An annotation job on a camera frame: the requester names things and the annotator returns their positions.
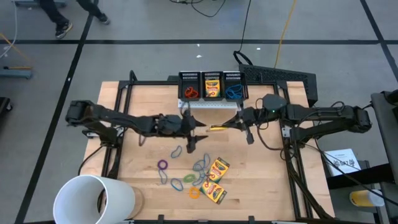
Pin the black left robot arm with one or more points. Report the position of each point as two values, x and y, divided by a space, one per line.
124 118

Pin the round wooden disc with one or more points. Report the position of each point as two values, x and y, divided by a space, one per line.
140 202

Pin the black aluminium table frame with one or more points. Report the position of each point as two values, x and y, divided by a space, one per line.
149 82

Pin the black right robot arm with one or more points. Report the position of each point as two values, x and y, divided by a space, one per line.
320 111

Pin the black plastic mesh basket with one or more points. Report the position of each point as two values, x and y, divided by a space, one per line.
212 74
235 74
189 74

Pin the person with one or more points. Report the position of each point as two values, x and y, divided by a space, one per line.
62 28

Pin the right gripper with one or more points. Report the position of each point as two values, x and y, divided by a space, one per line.
252 116

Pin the white perforated riser shelf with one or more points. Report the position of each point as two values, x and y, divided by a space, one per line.
211 105

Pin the large white cylinder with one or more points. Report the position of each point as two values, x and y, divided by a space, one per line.
118 199

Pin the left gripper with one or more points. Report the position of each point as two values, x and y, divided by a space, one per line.
188 130

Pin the black shelf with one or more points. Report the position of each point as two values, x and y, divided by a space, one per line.
357 179

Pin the yellow green Crayola crayon box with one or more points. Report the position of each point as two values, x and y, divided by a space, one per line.
218 169
217 127
214 192
212 88

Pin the white printed paper sheet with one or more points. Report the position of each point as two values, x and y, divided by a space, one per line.
342 161

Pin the yellow and white cup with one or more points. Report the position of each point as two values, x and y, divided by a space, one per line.
367 198

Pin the grey cart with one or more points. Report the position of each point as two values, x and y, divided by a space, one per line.
385 130

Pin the grey metal desk foot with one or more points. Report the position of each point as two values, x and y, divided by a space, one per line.
40 3
15 73

